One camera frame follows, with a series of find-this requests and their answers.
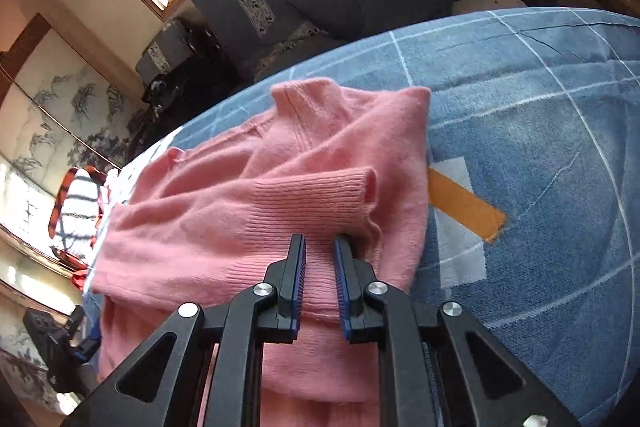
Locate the red and white clothes pile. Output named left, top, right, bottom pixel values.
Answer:
left=73, top=193, right=119, bottom=295

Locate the white paper on sofa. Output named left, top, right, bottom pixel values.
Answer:
left=451, top=0, right=525, bottom=15

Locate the blue plaid bed quilt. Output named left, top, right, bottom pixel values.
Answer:
left=117, top=8, right=639, bottom=426

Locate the striped red trimmed pillow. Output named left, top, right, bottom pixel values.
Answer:
left=48, top=166, right=107, bottom=271

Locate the painted folding screen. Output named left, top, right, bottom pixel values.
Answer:
left=1, top=14, right=143, bottom=415

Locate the pink knit sweater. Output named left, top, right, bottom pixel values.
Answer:
left=91, top=78, right=431, bottom=426

